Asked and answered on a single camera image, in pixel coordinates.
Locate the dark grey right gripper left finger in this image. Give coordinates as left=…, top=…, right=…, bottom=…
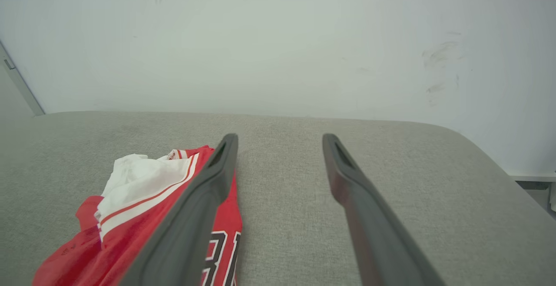
left=119, top=133, right=239, bottom=286

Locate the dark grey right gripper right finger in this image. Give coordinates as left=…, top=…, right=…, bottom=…
left=322, top=133, right=444, bottom=286

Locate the red and white basketball jersey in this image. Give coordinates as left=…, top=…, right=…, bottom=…
left=33, top=145, right=243, bottom=286

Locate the grey fabric cushion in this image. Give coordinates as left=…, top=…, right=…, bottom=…
left=0, top=111, right=556, bottom=286

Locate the grey door frame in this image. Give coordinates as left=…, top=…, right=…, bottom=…
left=0, top=42, right=45, bottom=117

